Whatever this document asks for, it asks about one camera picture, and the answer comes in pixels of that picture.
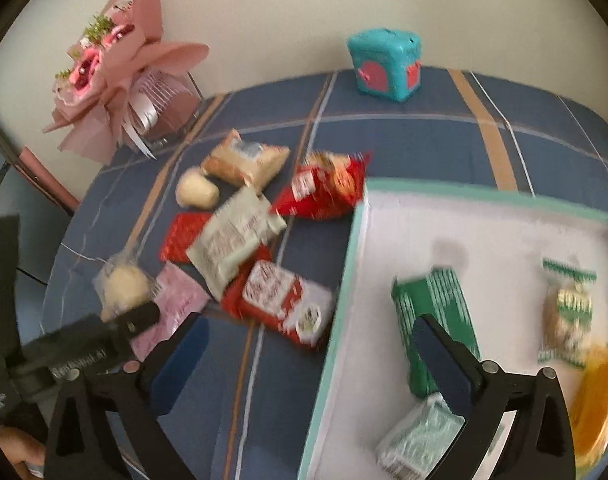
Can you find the pink rose paper bouquet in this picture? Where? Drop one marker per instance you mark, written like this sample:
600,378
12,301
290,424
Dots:
134,60

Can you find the cream snack packet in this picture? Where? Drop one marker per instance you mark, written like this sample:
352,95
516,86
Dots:
226,245

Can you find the pink snack packet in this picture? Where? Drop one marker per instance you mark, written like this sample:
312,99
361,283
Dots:
176,295

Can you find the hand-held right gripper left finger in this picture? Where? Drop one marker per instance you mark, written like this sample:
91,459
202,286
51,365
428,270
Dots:
181,360

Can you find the green striped cookie packet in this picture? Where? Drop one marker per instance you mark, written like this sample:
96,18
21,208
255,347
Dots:
566,310

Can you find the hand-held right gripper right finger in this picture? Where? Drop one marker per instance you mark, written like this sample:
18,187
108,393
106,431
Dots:
441,360

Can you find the person's left hand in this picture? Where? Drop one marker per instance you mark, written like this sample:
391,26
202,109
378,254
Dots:
16,445

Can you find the red milk-print snack packet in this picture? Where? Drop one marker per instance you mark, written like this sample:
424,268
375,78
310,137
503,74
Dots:
274,300

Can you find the blue plaid tablecloth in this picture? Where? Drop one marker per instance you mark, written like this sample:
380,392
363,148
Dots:
409,135

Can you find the teal house-shaped box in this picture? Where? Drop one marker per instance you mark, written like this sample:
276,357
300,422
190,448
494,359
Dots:
384,65

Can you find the red patterned snack packet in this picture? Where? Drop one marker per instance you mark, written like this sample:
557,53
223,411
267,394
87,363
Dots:
181,235

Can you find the teal box with white inside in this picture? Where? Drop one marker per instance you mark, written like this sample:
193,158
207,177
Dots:
484,220

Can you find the dark green snack packet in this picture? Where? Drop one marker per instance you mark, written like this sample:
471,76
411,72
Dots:
434,295

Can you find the red cartoon snack bag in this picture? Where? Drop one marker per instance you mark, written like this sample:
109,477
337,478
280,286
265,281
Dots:
324,185

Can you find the round bun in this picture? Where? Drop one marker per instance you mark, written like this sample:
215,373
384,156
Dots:
124,285

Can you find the beige snack packet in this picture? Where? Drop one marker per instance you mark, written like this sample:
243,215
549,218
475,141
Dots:
244,160

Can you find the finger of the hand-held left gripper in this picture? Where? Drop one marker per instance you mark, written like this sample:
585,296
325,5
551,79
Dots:
139,317

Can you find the orange clear snack packet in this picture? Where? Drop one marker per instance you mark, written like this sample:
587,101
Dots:
594,400

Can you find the white and green snack packet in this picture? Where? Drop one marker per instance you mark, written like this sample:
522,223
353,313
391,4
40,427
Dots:
414,440

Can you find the grey refrigerator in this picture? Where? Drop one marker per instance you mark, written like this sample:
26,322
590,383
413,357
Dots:
34,240

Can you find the small white bun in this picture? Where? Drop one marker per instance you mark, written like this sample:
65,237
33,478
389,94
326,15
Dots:
196,190

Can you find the clear glass vase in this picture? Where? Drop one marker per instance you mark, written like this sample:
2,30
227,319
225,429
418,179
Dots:
176,105

